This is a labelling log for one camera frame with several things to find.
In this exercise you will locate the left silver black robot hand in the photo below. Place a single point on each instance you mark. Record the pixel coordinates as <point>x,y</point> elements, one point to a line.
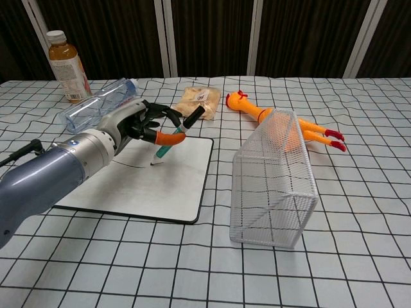
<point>128,120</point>

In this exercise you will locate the green whiteboard marker black cap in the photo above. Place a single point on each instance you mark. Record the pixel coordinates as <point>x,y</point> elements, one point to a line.
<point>167,146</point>

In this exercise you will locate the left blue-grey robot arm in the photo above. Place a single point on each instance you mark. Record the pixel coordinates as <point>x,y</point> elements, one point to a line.
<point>48,179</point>

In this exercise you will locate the white dry-erase board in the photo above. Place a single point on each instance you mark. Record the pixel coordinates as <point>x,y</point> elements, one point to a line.
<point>167,186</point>

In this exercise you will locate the clear plastic water bottle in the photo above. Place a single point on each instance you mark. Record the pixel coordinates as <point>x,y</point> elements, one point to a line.
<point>93,106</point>

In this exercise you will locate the amber tea bottle white cap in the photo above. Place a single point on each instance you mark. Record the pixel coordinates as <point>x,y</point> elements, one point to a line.
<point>69,70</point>

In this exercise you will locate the clear bag of beige snacks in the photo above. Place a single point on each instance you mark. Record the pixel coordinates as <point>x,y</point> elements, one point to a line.
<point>205,102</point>

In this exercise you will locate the yellow rubber chicken toy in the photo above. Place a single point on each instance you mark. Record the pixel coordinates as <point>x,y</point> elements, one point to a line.
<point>244,104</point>

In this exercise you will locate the dark pleated folding screen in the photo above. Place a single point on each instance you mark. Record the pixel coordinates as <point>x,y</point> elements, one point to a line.
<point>208,35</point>

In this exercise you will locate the white black-grid tablecloth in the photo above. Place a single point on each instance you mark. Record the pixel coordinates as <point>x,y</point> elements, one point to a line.
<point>289,272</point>

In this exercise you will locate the white screen frame post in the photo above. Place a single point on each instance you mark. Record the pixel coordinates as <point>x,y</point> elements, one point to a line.
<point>255,38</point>
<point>363,38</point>
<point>166,38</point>
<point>38,29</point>

